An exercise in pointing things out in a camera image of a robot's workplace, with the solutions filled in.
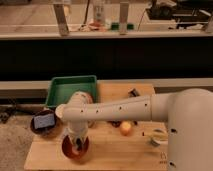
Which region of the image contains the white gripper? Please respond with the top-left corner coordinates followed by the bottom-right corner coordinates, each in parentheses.
top-left (68, 122), bottom-right (88, 151)

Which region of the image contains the red bowl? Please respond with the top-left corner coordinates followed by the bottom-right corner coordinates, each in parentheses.
top-left (62, 135), bottom-right (89, 160)

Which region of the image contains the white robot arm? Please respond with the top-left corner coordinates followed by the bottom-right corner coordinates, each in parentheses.
top-left (62, 89), bottom-right (213, 171)

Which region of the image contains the blue eraser block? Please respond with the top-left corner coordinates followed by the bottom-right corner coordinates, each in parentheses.
top-left (34, 113), bottom-right (55, 129)

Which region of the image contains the brown plate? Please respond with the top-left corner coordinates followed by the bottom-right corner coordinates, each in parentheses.
top-left (30, 110), bottom-right (58, 135)

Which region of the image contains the dark small object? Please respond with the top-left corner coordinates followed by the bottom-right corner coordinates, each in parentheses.
top-left (111, 121), bottom-right (121, 127)

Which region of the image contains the wooden board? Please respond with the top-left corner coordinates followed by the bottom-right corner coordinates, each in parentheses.
top-left (23, 82), bottom-right (169, 171)

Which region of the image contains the yellow apple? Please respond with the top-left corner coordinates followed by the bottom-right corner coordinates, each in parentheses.
top-left (119, 121), bottom-right (132, 136)

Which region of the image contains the green plastic tray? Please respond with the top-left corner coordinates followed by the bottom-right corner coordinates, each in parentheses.
top-left (45, 75), bottom-right (97, 108)

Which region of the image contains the small black object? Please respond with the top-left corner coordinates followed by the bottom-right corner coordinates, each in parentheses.
top-left (128, 88), bottom-right (140, 97)

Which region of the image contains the clear tape roll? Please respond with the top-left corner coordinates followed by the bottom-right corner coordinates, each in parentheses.
top-left (150, 129), bottom-right (168, 146)

